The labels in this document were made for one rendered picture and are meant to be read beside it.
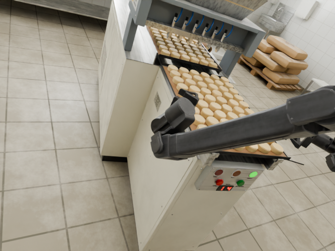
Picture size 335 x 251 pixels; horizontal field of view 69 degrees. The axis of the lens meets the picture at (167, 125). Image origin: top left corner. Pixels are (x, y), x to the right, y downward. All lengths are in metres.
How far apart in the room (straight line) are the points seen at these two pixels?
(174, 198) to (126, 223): 0.64
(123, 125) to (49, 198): 0.61
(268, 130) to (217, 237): 1.43
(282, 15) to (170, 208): 5.50
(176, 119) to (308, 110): 0.32
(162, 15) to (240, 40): 0.50
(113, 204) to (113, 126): 0.50
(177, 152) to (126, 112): 0.99
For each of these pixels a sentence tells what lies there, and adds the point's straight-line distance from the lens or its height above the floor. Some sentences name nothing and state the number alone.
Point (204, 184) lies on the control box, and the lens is 0.95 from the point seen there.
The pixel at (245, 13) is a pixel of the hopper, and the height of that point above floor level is 1.22.
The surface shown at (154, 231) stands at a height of 0.33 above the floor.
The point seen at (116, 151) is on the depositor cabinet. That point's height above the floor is 0.14.
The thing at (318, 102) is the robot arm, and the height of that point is 1.28.
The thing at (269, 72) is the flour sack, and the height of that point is 0.21.
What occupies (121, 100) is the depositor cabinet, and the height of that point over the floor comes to 0.57.
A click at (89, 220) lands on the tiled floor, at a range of 1.59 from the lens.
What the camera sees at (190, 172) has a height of 0.77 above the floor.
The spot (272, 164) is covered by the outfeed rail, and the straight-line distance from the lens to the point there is 1.02.
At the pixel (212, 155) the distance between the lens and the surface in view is 0.82.
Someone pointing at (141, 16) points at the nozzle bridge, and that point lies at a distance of 1.28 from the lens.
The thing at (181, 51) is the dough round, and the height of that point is 0.92.
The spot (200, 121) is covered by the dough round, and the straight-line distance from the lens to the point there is 0.90.
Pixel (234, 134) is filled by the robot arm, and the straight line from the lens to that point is 0.49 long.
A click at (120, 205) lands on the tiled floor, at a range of 1.68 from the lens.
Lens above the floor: 1.38
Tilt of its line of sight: 35 degrees down
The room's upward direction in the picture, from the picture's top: 24 degrees clockwise
